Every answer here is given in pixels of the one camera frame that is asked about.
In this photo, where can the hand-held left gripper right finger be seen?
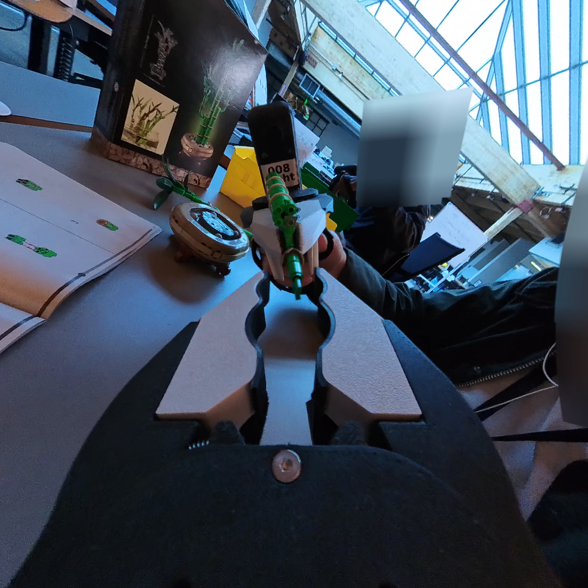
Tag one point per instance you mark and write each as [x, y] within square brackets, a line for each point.
[367, 367]

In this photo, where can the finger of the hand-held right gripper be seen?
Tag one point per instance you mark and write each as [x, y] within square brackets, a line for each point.
[266, 234]
[310, 225]

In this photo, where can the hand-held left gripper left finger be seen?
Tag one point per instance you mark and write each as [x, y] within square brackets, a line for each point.
[211, 367]

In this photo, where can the green bamboo stalk model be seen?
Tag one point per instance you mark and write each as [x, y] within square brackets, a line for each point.
[280, 206]

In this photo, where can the yellow plastic bin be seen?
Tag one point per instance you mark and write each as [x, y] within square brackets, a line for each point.
[239, 183]

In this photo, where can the person's right forearm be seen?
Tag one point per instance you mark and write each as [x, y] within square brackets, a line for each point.
[459, 321]

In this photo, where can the grey desk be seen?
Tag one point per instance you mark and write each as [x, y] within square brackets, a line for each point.
[115, 367]

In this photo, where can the person's right hand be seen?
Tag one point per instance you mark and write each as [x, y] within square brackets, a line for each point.
[335, 264]

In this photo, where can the green plastic bin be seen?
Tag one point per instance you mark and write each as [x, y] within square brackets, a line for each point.
[340, 211]

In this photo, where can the tan round pot base model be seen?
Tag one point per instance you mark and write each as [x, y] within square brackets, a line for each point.
[206, 234]

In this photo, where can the green sprig with leaves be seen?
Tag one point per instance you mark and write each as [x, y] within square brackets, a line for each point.
[174, 188]

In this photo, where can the navy chair back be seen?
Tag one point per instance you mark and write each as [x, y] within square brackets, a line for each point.
[432, 255]

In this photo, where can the black toy set box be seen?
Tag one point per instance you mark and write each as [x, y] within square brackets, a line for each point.
[138, 55]

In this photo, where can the open instruction booklet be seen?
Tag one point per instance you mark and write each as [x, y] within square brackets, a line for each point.
[69, 220]

